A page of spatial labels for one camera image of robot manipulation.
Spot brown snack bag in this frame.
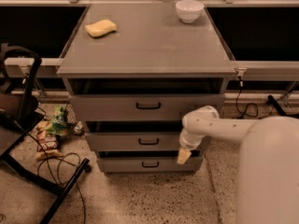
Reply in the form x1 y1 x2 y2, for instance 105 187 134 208
36 131 63 161

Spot grey drawer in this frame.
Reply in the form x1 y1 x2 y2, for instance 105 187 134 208
85 133 179 151
70 94 225 121
97 157 203 173

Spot grey bottom drawer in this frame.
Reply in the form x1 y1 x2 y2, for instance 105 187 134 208
97 157 203 173

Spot grey drawer cabinet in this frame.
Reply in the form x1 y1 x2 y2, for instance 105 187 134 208
58 2 235 159

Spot black floor cable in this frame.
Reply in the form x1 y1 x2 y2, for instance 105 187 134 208
27 133 87 224

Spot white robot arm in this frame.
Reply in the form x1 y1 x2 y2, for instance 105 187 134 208
178 105 299 224

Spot black stand leg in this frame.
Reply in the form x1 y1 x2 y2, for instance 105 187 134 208
266 95 299 119

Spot white bowl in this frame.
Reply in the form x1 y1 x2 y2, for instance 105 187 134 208
176 0 205 23

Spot green chip bag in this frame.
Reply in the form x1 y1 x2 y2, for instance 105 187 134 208
46 106 68 136

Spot yellow sponge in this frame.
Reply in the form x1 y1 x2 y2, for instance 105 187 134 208
85 20 117 37

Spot grey top drawer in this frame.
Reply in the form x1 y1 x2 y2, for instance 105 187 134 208
70 94 225 121

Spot black power cable with adapter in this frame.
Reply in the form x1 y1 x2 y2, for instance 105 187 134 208
235 75 260 119

